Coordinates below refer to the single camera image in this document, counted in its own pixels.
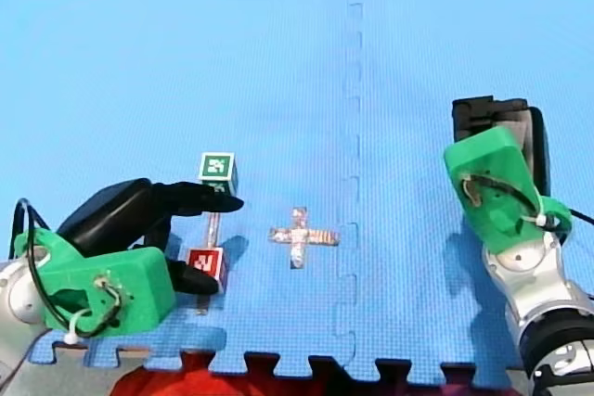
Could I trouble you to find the green cube white marks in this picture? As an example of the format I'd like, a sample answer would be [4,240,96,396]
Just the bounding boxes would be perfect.
[198,151,239,195]

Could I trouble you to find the red cube white marks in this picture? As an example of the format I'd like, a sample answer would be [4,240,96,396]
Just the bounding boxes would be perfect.
[185,247,228,294]

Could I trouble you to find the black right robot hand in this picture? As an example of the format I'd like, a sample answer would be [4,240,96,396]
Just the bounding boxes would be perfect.
[452,96,552,198]

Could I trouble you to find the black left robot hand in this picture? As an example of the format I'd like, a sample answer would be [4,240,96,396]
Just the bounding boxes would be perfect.
[56,177,245,297]

